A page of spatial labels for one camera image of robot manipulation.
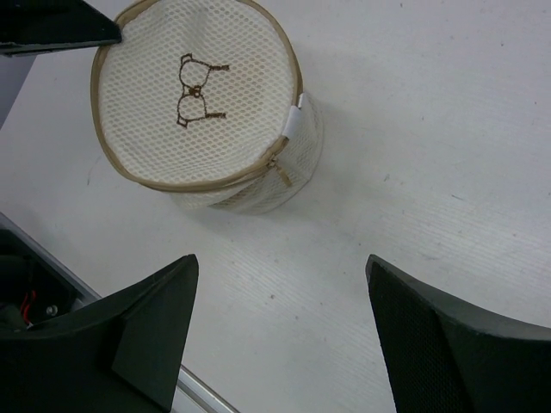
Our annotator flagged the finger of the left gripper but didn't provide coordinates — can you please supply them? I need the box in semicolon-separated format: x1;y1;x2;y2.
1;0;122;56

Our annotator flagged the cream mesh laundry bag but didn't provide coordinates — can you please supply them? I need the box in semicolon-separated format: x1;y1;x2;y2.
90;1;323;214

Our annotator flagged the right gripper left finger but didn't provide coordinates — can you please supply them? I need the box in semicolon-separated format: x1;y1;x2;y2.
1;255;198;412

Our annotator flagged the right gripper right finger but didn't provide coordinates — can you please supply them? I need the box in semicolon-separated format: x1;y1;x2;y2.
366;255;550;412

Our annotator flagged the aluminium mounting rail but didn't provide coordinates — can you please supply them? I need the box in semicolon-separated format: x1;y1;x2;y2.
1;213;238;412

